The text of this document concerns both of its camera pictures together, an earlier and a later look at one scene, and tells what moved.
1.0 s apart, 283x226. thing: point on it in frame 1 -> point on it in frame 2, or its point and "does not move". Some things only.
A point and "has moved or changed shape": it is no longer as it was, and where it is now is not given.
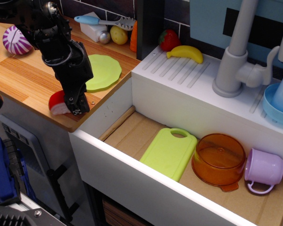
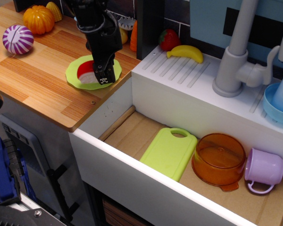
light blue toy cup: (282, 100) does not move
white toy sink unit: (166, 146) does not move
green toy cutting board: (172, 157) does not move
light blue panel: (212, 21) does not move
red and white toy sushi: (57, 104) has moved or changed shape
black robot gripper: (71, 63) -> (104, 40)
